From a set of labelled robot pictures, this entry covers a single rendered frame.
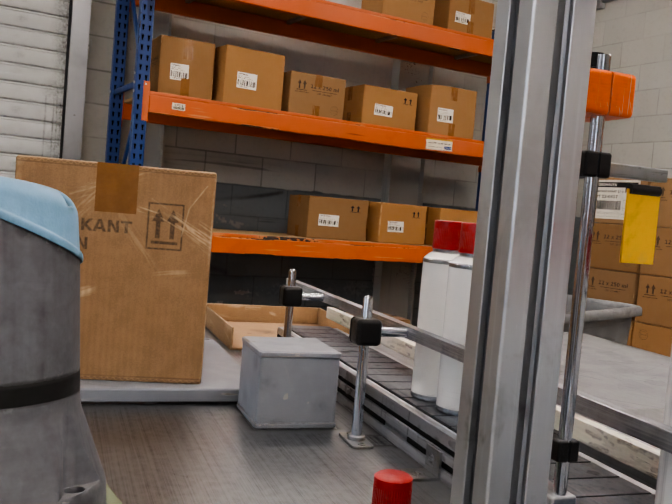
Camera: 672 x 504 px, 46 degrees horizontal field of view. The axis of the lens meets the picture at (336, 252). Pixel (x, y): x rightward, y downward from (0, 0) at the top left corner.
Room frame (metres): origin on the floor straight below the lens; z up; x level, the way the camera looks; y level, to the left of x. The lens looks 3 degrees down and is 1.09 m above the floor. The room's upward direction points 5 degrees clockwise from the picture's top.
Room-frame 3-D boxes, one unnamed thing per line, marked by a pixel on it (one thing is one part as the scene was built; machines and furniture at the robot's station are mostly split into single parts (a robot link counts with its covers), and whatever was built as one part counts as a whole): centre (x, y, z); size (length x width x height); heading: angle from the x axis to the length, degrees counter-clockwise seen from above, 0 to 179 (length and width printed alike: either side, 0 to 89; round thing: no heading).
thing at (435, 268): (0.90, -0.13, 0.98); 0.05 x 0.05 x 0.20
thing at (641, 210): (0.59, -0.22, 1.09); 0.03 x 0.01 x 0.06; 110
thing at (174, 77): (4.91, 0.01, 1.26); 2.78 x 0.61 x 2.51; 119
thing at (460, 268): (0.84, -0.15, 0.98); 0.05 x 0.05 x 0.20
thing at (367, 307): (0.87, -0.06, 0.91); 0.07 x 0.03 x 0.16; 110
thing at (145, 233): (1.11, 0.30, 0.99); 0.30 x 0.24 x 0.27; 10
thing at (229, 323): (1.53, 0.10, 0.85); 0.30 x 0.26 x 0.04; 20
